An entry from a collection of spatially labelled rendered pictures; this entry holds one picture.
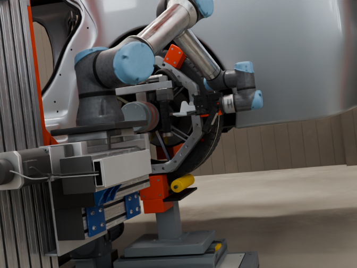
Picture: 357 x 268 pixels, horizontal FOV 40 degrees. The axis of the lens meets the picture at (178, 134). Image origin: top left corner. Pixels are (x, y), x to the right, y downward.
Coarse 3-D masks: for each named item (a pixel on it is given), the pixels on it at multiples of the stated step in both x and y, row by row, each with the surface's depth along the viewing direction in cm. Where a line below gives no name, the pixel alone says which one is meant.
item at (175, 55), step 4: (172, 44) 224; (172, 48) 224; (176, 48) 224; (168, 52) 225; (172, 52) 224; (176, 52) 224; (180, 52) 223; (168, 56) 225; (172, 56) 224; (176, 56) 224; (180, 56) 223; (184, 56) 228; (164, 60) 225; (168, 60) 225; (172, 60) 224; (176, 60) 224; (180, 60) 225; (172, 64) 224; (176, 64) 224; (180, 64) 228; (176, 68) 227
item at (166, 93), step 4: (164, 88) 203; (168, 88) 206; (156, 92) 204; (160, 92) 204; (164, 92) 203; (168, 92) 205; (172, 92) 210; (160, 96) 204; (164, 96) 203; (168, 96) 204; (172, 96) 209; (160, 100) 204; (168, 100) 211
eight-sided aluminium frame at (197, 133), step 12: (156, 60) 226; (180, 72) 224; (192, 84) 222; (192, 96) 224; (192, 120) 223; (192, 132) 223; (192, 144) 224; (180, 156) 225; (156, 168) 229; (168, 168) 227
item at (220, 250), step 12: (216, 240) 253; (216, 252) 234; (120, 264) 238; (132, 264) 236; (144, 264) 234; (156, 264) 233; (168, 264) 231; (180, 264) 230; (192, 264) 228; (204, 264) 227; (216, 264) 230
